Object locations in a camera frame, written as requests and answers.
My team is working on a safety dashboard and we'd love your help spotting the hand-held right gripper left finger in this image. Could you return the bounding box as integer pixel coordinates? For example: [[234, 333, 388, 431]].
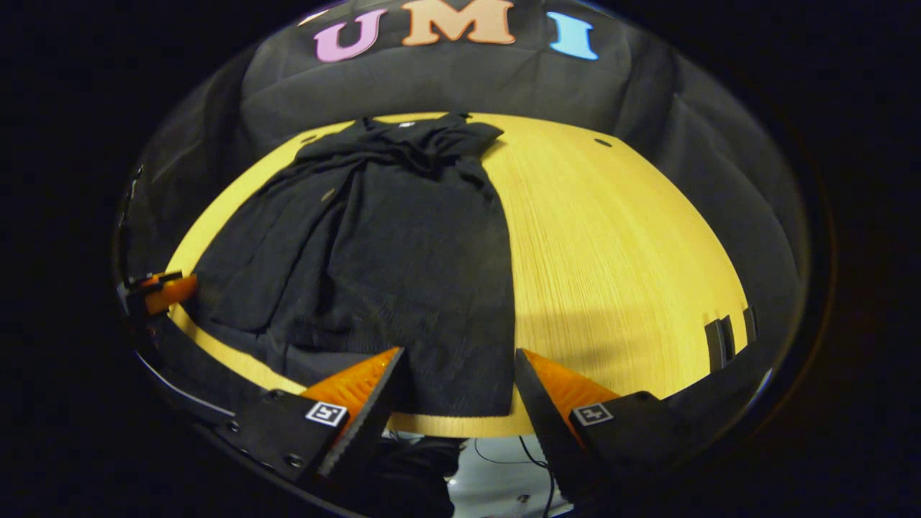
[[233, 347, 407, 484]]

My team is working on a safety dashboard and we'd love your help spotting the black cable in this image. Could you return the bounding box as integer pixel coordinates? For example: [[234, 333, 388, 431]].
[[473, 435, 558, 518]]

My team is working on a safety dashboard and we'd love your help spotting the black buttoned garment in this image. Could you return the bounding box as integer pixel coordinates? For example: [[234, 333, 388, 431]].
[[189, 112, 519, 419]]

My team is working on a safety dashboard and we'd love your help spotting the dark slatted object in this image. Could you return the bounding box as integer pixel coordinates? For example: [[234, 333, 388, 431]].
[[704, 306, 758, 373]]

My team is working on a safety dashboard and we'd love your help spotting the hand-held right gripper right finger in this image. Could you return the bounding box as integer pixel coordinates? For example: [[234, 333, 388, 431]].
[[513, 348, 721, 505]]

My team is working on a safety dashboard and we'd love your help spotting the black backdrop cloth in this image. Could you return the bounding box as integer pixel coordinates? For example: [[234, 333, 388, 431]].
[[115, 0, 810, 404]]

